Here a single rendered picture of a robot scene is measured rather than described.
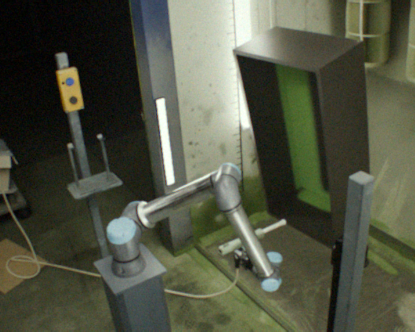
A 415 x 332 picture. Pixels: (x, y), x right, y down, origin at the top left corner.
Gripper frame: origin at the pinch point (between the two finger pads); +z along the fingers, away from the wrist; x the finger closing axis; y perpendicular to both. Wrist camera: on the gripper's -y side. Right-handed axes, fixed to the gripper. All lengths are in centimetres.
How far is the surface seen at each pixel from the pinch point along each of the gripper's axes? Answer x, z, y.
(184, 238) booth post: 1, 69, 44
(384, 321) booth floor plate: 58, -76, 42
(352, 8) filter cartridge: 145, 52, -108
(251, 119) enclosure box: 31, 26, -65
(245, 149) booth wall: 63, 74, -9
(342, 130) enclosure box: 45, -32, -78
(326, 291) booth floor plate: 50, -33, 45
